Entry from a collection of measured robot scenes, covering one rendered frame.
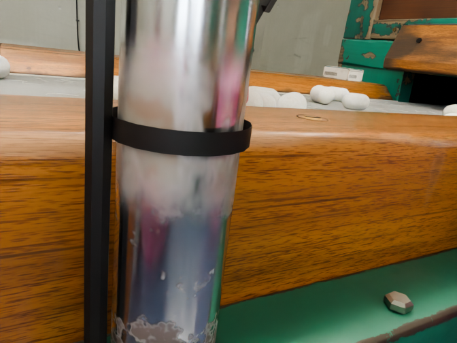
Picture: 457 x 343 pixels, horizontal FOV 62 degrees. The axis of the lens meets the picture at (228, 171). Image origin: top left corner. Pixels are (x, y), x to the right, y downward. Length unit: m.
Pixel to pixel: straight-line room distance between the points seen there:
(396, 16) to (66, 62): 0.56
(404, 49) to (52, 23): 1.94
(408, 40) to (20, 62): 0.53
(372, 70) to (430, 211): 0.61
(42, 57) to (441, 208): 0.39
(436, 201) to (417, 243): 0.02
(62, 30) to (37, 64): 1.88
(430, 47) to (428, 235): 0.49
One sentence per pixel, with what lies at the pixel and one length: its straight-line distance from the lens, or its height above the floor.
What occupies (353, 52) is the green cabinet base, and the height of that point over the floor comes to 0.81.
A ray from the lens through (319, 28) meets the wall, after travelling 2.25.
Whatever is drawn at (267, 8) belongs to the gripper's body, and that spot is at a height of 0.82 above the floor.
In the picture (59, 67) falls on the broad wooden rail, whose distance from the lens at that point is 0.45.
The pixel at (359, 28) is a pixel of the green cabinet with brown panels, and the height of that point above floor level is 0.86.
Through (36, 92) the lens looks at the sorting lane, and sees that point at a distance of 0.32.
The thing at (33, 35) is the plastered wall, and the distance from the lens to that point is 2.32.
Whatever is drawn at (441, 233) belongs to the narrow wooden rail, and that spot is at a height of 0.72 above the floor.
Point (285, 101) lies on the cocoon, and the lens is 0.29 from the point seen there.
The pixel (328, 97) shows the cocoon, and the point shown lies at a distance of 0.46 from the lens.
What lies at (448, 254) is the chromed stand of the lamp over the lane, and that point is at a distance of 0.19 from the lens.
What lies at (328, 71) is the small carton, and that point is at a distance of 0.70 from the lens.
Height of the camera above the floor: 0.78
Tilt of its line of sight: 17 degrees down
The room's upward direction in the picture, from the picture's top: 7 degrees clockwise
